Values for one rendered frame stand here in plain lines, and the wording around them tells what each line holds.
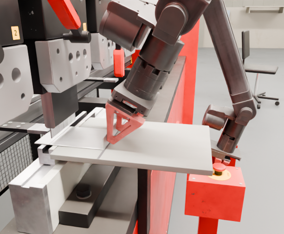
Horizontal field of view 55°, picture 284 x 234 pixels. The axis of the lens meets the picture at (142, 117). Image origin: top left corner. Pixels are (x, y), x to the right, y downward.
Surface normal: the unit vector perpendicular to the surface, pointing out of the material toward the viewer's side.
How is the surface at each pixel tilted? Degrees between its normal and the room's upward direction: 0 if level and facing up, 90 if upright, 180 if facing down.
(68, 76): 90
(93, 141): 0
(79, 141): 0
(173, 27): 110
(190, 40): 90
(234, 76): 102
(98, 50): 90
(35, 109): 90
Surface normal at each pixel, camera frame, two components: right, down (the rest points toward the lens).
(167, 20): -0.37, 0.63
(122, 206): 0.00, -0.94
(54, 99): 0.98, 0.07
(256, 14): -0.11, 0.34
